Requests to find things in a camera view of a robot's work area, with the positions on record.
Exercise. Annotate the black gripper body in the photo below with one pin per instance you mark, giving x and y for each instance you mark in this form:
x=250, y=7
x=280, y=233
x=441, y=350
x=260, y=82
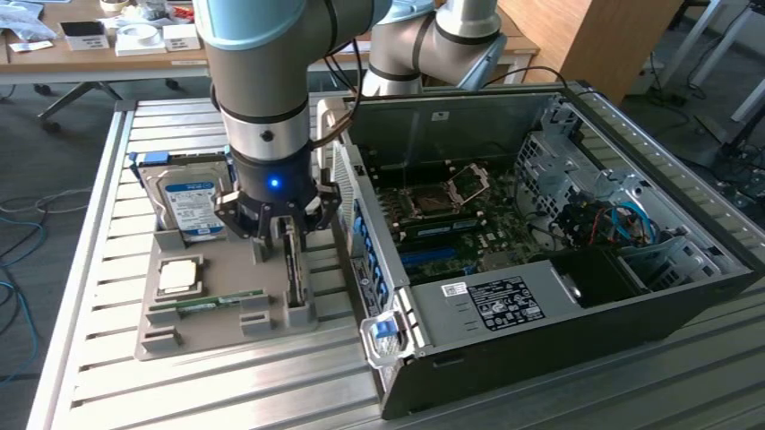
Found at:
x=272, y=183

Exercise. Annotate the graphics card with metal bracket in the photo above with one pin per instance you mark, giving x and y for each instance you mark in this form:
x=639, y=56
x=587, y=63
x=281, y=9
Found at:
x=294, y=269

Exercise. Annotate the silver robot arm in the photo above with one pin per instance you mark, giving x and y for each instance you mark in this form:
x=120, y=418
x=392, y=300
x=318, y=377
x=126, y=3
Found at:
x=257, y=67

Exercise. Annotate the hard disk in blue caddy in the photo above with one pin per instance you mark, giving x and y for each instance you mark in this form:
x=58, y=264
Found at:
x=192, y=201

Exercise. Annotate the grey parts rack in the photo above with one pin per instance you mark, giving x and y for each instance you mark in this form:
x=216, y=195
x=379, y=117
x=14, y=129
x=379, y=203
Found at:
x=228, y=277

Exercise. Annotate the silver CPU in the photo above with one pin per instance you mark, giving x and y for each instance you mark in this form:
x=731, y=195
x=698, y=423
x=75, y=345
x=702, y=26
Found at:
x=178, y=277

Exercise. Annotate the long blue expansion slot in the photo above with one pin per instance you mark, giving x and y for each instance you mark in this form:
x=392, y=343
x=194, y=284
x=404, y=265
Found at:
x=428, y=256

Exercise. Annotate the green RAM stick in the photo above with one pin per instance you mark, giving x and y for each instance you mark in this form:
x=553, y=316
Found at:
x=197, y=304

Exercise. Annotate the short blue expansion slot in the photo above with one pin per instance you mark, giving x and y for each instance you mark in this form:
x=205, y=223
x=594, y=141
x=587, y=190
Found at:
x=468, y=269

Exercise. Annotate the green motherboard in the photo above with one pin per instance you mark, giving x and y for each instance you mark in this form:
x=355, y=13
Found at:
x=508, y=233

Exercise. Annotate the grey chipset heatsink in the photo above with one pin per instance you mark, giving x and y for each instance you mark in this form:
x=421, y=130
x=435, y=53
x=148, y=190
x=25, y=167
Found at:
x=501, y=262

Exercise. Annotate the grey power supply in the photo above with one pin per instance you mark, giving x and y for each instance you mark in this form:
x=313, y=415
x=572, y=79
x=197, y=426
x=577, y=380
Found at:
x=479, y=304

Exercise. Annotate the plain white box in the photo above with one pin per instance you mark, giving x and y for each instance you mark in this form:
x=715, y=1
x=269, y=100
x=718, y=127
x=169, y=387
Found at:
x=181, y=38

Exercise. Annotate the flat white box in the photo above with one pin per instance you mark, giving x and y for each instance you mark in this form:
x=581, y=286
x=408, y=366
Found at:
x=141, y=50

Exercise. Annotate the silver drive cage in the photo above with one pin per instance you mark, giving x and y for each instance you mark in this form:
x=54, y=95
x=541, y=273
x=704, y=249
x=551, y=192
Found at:
x=556, y=170

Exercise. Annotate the large white tape roll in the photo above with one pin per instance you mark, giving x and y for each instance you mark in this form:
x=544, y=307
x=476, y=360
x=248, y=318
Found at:
x=137, y=41

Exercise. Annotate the red and orange item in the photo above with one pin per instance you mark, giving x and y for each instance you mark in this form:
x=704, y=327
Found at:
x=182, y=13

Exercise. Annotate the crumpled plastic packaging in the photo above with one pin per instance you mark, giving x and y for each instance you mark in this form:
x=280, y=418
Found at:
x=150, y=11

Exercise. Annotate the white box with black top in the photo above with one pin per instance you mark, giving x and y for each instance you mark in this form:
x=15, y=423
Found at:
x=84, y=36

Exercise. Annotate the small beige tape roll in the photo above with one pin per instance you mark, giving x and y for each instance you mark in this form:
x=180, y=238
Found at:
x=113, y=9

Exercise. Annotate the black open PC case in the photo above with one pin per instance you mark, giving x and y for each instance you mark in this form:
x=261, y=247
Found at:
x=539, y=358

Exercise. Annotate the white and yellow card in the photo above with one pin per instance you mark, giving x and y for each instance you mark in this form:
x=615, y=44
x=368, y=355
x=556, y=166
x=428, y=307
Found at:
x=30, y=46

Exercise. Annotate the grey plastic bag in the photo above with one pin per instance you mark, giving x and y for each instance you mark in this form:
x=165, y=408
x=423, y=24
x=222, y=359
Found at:
x=25, y=27

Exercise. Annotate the silver disk bay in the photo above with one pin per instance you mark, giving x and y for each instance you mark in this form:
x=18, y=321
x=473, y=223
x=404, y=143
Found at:
x=676, y=264

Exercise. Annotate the white desk frame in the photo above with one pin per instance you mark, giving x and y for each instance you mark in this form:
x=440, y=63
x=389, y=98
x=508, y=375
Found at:
x=688, y=45

